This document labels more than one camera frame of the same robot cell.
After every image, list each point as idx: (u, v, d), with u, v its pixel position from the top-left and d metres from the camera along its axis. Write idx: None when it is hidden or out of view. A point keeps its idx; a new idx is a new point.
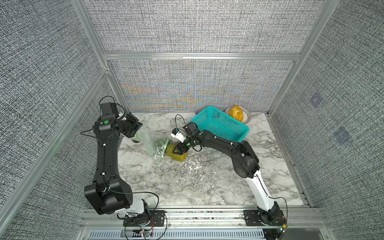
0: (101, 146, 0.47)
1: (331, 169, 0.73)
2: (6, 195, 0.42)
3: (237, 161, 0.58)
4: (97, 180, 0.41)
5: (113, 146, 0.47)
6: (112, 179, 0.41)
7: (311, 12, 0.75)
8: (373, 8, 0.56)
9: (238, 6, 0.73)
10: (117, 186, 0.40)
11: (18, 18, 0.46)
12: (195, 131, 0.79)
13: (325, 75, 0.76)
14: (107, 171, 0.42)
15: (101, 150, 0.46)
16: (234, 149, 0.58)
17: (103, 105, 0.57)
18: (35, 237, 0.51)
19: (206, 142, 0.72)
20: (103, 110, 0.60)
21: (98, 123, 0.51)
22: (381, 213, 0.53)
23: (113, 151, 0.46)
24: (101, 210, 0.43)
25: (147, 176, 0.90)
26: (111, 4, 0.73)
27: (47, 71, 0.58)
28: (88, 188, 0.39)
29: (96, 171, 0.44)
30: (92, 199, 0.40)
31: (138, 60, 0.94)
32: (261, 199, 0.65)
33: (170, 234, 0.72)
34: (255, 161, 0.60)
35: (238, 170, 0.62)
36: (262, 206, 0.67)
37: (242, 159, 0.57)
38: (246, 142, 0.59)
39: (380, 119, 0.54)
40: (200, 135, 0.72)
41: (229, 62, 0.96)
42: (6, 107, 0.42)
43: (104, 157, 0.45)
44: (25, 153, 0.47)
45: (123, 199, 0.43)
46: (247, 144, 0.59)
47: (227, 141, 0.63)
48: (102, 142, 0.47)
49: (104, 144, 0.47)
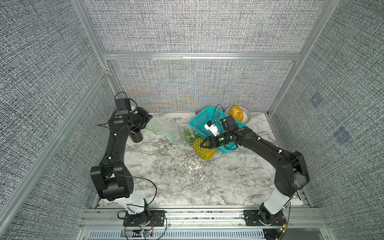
0: (112, 135, 0.52)
1: (331, 169, 0.73)
2: (6, 195, 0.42)
3: (283, 174, 0.48)
4: (103, 163, 0.45)
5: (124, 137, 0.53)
6: (117, 164, 0.44)
7: (311, 11, 0.75)
8: (373, 8, 0.56)
9: (238, 6, 0.73)
10: (120, 171, 0.44)
11: (18, 18, 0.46)
12: (233, 126, 0.69)
13: (325, 75, 0.76)
14: (113, 156, 0.46)
15: (111, 139, 0.51)
16: (283, 159, 0.48)
17: (118, 102, 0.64)
18: (35, 237, 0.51)
19: (244, 142, 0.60)
20: (117, 107, 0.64)
21: (113, 118, 0.57)
22: (381, 213, 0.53)
23: (123, 140, 0.52)
24: (102, 195, 0.46)
25: (147, 176, 0.90)
26: (111, 4, 0.73)
27: (47, 71, 0.58)
28: (93, 169, 0.43)
29: (104, 155, 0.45)
30: (96, 181, 0.44)
31: (138, 60, 0.94)
32: (274, 207, 0.62)
33: (170, 234, 0.72)
34: (306, 182, 0.48)
35: (277, 184, 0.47)
36: (266, 206, 0.66)
37: (289, 174, 0.45)
38: (300, 154, 0.48)
39: (380, 119, 0.54)
40: (239, 131, 0.63)
41: (229, 63, 0.96)
42: (6, 107, 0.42)
43: (113, 144, 0.49)
44: (25, 153, 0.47)
45: (124, 186, 0.46)
46: (303, 157, 0.47)
47: (275, 147, 0.52)
48: (114, 132, 0.53)
49: (115, 134, 0.52)
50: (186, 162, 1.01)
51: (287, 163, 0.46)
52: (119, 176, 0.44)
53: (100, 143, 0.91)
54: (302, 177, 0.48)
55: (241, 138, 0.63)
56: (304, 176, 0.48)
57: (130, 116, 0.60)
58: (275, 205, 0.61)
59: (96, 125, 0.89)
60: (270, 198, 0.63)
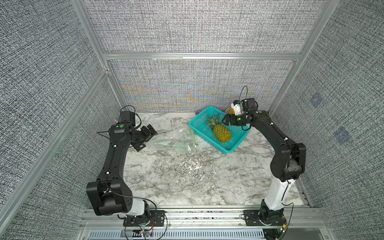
0: (112, 147, 0.49)
1: (331, 169, 0.73)
2: (6, 195, 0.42)
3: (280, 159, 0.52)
4: (100, 178, 0.42)
5: (123, 150, 0.49)
6: (115, 180, 0.41)
7: (311, 11, 0.75)
8: (373, 8, 0.56)
9: (238, 6, 0.73)
10: (117, 187, 0.40)
11: (18, 18, 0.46)
12: (252, 108, 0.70)
13: (325, 75, 0.76)
14: (111, 171, 0.43)
15: (111, 150, 0.48)
16: (285, 146, 0.50)
17: (122, 113, 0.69)
18: (35, 237, 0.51)
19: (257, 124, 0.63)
20: (122, 117, 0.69)
21: (114, 127, 0.55)
22: (381, 213, 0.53)
23: (121, 153, 0.48)
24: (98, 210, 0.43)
25: (147, 176, 0.90)
26: (111, 4, 0.73)
27: (47, 71, 0.58)
28: (89, 185, 0.40)
29: (103, 170, 0.44)
30: (92, 198, 0.41)
31: (138, 60, 0.94)
32: (271, 200, 0.64)
33: (170, 234, 0.72)
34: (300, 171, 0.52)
35: (273, 167, 0.57)
36: (266, 202, 0.67)
37: (286, 161, 0.50)
38: (304, 147, 0.50)
39: (380, 119, 0.54)
40: (255, 113, 0.66)
41: (229, 63, 0.96)
42: (6, 107, 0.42)
43: (112, 158, 0.46)
44: (25, 153, 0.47)
45: (122, 203, 0.43)
46: (304, 150, 0.50)
47: (282, 134, 0.55)
48: (114, 143, 0.50)
49: (114, 146, 0.49)
50: (186, 162, 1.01)
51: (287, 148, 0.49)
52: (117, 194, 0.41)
53: (100, 143, 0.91)
54: (297, 167, 0.52)
55: (256, 120, 0.66)
56: (300, 166, 0.52)
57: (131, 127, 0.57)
58: (272, 196, 0.63)
59: (96, 125, 0.89)
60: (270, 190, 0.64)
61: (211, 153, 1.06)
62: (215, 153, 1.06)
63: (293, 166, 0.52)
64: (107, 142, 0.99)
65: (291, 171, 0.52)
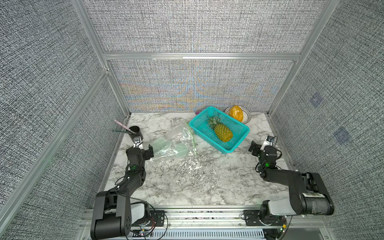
0: (126, 178, 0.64)
1: (331, 169, 0.73)
2: (6, 195, 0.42)
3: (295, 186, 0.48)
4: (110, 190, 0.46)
5: (135, 185, 0.57)
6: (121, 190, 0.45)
7: (311, 12, 0.75)
8: (373, 8, 0.56)
9: (238, 7, 0.73)
10: (122, 197, 0.44)
11: (18, 18, 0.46)
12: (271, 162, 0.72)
13: (325, 75, 0.76)
14: (121, 186, 0.49)
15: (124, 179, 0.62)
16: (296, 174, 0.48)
17: (130, 157, 0.66)
18: (35, 237, 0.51)
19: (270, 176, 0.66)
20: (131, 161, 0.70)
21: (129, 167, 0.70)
22: (381, 213, 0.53)
23: (133, 187, 0.55)
24: (94, 229, 0.40)
25: (147, 176, 0.90)
26: (111, 4, 0.73)
27: (47, 71, 0.58)
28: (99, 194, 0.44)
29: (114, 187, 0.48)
30: (97, 207, 0.43)
31: (138, 60, 0.94)
32: (275, 208, 0.62)
33: (170, 234, 0.72)
34: (324, 203, 0.43)
35: (293, 201, 0.48)
36: (268, 206, 0.67)
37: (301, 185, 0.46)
38: (320, 179, 0.47)
39: (380, 119, 0.54)
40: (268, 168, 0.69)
41: (229, 63, 0.96)
42: (6, 107, 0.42)
43: (124, 182, 0.53)
44: (25, 153, 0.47)
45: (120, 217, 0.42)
46: (320, 181, 0.47)
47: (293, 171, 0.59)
48: (127, 176, 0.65)
49: (128, 178, 0.57)
50: (186, 162, 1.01)
51: (299, 177, 0.48)
52: (121, 201, 0.43)
53: (100, 143, 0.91)
54: (322, 202, 0.43)
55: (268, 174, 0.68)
56: (322, 197, 0.44)
57: (143, 171, 0.67)
58: (279, 207, 0.60)
59: (96, 125, 0.89)
60: (279, 201, 0.60)
61: (211, 153, 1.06)
62: (215, 153, 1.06)
63: (315, 196, 0.45)
64: (107, 142, 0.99)
65: (316, 206, 0.43)
